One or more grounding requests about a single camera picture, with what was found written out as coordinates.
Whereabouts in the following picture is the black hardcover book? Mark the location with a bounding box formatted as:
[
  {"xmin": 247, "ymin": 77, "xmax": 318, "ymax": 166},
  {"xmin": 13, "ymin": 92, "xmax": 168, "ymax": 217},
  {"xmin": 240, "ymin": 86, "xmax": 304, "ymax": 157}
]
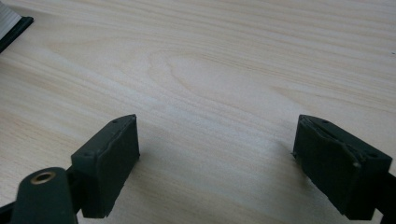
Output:
[{"xmin": 0, "ymin": 1, "xmax": 35, "ymax": 54}]

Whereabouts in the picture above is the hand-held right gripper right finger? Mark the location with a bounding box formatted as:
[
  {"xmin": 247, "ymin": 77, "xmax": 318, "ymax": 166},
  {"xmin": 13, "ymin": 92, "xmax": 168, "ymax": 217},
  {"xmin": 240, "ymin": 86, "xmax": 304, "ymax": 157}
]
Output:
[{"xmin": 291, "ymin": 114, "xmax": 393, "ymax": 221}]

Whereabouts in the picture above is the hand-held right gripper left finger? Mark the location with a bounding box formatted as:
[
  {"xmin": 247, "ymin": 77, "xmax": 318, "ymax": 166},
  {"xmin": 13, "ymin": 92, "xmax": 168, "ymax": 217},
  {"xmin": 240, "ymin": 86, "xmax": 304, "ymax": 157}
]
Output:
[{"xmin": 70, "ymin": 113, "xmax": 141, "ymax": 219}]

